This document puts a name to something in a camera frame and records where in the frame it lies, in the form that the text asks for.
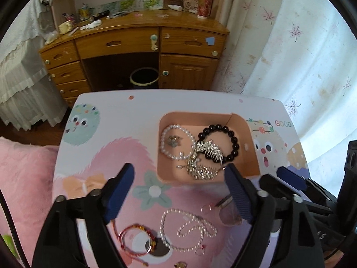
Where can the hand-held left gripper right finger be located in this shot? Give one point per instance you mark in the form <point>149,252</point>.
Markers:
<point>239,198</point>

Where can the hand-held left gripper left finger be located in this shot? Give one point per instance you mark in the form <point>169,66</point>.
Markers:
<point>118,198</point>

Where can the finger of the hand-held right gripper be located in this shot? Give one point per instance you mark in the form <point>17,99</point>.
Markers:
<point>272,182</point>
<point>290,177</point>

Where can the rose gold hoop earring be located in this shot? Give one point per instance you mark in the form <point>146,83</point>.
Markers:
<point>206,205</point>

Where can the pink jewelry box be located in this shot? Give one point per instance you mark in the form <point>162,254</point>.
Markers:
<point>167,173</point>

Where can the gold round pendant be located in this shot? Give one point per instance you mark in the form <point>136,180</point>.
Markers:
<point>180,265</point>

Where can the small grey charm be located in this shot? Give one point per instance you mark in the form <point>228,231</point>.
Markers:
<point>173,141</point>

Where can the cartoon printed table cover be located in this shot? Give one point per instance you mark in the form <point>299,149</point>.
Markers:
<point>111,117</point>

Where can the pink fluffy blanket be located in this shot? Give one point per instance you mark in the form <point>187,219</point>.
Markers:
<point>28,178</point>

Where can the white floral curtain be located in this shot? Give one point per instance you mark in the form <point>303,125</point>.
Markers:
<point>292,61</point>

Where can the dark trash bin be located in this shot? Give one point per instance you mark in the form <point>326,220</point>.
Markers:
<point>143,82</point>

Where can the white lace covered furniture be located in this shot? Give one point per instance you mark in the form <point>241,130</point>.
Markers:
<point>19,83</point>

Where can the wooden desk with drawers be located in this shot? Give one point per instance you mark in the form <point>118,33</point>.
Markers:
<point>125,40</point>

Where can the white drawer safety latch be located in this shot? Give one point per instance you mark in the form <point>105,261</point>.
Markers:
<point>153,42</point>

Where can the clear plastic bag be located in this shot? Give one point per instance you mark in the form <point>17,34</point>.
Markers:
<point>52,37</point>

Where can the white tissue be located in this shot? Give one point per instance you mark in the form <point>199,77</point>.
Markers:
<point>89,25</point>

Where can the black cylinder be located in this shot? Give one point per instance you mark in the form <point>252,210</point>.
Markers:
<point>101,13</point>

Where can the red paper cup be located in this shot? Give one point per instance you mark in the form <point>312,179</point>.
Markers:
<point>205,7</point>

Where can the pen jar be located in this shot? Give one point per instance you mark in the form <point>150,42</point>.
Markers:
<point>83,11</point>

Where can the floral picture strip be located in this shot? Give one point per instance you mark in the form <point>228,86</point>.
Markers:
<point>125,4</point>

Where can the white tube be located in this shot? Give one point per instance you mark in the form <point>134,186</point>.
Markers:
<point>175,8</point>

